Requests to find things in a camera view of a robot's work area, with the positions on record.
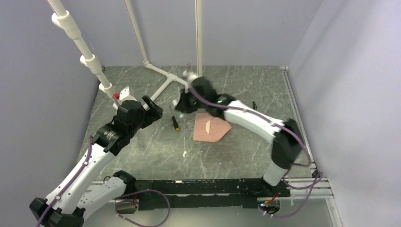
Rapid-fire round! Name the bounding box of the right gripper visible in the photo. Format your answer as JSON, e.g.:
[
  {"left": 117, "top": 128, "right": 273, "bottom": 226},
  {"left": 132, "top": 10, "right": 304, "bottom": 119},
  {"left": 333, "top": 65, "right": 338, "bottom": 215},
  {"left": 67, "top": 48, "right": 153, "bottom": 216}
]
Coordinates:
[{"left": 176, "top": 87, "right": 208, "bottom": 114}]

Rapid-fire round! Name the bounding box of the tan paper letter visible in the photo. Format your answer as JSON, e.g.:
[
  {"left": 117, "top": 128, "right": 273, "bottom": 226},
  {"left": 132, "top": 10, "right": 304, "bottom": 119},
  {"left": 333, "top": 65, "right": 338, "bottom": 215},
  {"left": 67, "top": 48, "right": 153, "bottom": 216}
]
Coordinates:
[{"left": 205, "top": 120, "right": 211, "bottom": 134}]

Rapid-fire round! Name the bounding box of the pink envelope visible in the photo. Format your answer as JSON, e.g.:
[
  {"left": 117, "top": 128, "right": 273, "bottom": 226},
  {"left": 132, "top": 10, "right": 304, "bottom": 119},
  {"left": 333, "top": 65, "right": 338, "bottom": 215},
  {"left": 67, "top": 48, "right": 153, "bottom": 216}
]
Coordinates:
[{"left": 193, "top": 113, "right": 232, "bottom": 142}]

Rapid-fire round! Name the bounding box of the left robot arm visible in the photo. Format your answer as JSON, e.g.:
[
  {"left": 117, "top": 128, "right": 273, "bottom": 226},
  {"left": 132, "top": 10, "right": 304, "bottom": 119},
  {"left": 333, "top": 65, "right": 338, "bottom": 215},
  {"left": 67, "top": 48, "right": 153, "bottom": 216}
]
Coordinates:
[{"left": 29, "top": 96, "right": 163, "bottom": 227}]

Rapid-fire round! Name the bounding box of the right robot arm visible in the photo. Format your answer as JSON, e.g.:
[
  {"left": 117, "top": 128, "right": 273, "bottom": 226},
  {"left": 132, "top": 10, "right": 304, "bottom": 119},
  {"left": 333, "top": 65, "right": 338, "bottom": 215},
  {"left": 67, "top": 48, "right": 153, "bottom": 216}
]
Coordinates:
[{"left": 173, "top": 71, "right": 306, "bottom": 196}]

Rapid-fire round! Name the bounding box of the black yellow screwdriver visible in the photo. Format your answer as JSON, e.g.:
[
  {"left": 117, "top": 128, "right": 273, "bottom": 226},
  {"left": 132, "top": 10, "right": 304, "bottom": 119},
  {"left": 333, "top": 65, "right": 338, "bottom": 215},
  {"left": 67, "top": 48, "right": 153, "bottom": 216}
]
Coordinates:
[{"left": 171, "top": 116, "right": 179, "bottom": 131}]

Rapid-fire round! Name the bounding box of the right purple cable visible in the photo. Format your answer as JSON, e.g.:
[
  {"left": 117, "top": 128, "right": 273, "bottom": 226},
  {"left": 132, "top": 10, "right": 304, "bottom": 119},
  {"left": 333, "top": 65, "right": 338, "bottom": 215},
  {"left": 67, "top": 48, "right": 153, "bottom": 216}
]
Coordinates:
[{"left": 186, "top": 81, "right": 323, "bottom": 219}]

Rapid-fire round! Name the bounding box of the purple cable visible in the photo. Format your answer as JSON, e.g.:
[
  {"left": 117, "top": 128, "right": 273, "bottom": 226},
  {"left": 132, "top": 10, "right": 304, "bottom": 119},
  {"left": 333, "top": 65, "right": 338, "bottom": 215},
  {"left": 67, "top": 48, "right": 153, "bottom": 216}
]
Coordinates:
[
  {"left": 34, "top": 134, "right": 95, "bottom": 227},
  {"left": 186, "top": 81, "right": 323, "bottom": 219}
]

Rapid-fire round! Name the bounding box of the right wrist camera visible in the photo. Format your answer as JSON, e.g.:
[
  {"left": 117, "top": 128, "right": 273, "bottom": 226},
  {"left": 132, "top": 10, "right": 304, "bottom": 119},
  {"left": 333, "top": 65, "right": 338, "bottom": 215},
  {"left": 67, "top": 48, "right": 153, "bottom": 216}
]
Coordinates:
[{"left": 182, "top": 70, "right": 199, "bottom": 83}]

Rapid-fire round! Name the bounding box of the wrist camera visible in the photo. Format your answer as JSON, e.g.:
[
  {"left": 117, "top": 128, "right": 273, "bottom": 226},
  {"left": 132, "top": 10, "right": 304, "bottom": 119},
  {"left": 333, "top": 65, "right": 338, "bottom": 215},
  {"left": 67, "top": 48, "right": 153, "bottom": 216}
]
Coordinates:
[
  {"left": 182, "top": 70, "right": 199, "bottom": 83},
  {"left": 112, "top": 86, "right": 137, "bottom": 110}
]

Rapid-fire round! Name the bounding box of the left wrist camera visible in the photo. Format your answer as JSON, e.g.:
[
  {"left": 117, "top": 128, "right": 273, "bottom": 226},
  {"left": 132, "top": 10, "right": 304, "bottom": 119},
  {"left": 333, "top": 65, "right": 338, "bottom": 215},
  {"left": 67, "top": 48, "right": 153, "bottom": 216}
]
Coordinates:
[{"left": 112, "top": 86, "right": 137, "bottom": 110}]

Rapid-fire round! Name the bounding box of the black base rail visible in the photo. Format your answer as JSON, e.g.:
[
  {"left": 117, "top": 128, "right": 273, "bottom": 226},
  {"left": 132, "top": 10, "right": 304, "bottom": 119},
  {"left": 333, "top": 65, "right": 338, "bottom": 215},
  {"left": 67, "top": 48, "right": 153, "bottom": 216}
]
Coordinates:
[{"left": 117, "top": 178, "right": 290, "bottom": 211}]

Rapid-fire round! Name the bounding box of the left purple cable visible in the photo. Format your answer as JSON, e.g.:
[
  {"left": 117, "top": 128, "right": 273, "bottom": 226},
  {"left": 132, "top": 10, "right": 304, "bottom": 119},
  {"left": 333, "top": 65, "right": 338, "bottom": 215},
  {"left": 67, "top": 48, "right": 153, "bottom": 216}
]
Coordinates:
[{"left": 34, "top": 134, "right": 95, "bottom": 227}]

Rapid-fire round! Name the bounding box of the white PVC pipe frame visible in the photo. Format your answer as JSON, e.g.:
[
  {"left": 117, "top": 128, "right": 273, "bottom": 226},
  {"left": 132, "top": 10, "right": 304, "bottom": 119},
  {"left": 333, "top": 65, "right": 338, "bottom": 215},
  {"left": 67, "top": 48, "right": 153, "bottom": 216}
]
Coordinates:
[{"left": 47, "top": 0, "right": 203, "bottom": 101}]

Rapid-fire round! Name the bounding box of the aluminium side rail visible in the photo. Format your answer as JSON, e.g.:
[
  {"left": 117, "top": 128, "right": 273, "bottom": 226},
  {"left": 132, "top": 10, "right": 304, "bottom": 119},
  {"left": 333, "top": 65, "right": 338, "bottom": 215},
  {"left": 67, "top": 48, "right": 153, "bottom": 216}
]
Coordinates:
[{"left": 280, "top": 66, "right": 320, "bottom": 179}]

